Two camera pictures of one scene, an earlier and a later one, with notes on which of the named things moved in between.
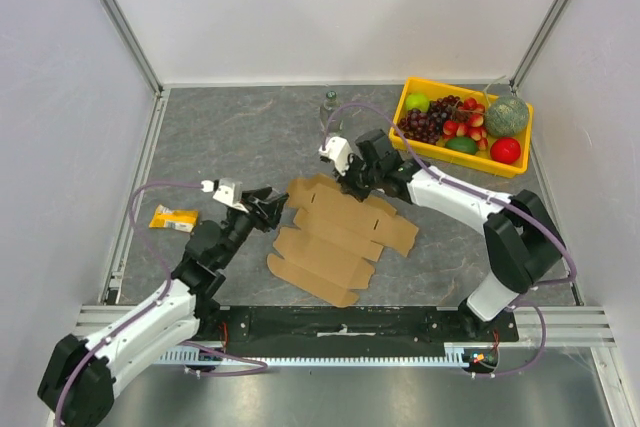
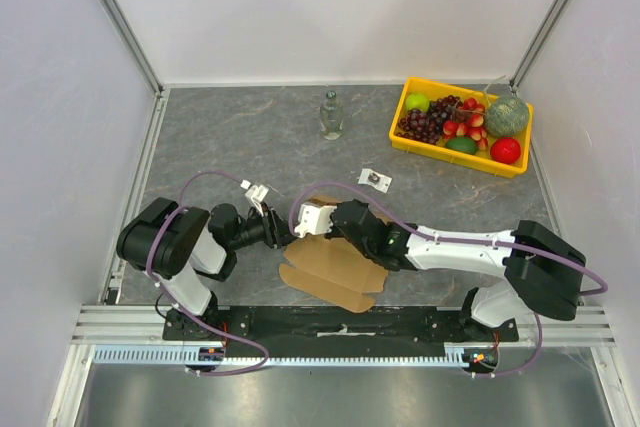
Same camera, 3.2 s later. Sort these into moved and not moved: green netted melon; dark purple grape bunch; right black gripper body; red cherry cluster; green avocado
Moved: right black gripper body
Not moved: dark purple grape bunch; red cherry cluster; green netted melon; green avocado
